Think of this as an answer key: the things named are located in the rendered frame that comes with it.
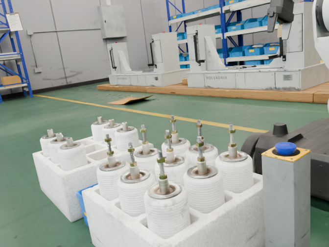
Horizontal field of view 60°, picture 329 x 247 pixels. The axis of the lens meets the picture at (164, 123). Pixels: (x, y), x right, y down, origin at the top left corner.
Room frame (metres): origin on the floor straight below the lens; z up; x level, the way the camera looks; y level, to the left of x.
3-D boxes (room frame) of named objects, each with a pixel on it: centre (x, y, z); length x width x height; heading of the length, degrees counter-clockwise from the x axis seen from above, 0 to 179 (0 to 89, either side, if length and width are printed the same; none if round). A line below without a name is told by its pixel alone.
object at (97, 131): (1.34, 0.30, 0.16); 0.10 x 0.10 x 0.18
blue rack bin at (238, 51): (6.39, -1.89, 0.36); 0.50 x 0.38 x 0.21; 127
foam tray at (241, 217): (0.73, -0.01, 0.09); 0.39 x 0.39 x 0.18; 37
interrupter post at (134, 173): (0.66, 0.09, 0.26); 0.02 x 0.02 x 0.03
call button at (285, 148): (0.55, -0.24, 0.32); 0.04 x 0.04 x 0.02
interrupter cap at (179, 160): (0.73, -0.01, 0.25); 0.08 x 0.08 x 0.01
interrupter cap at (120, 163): (0.76, 0.16, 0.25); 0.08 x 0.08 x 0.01
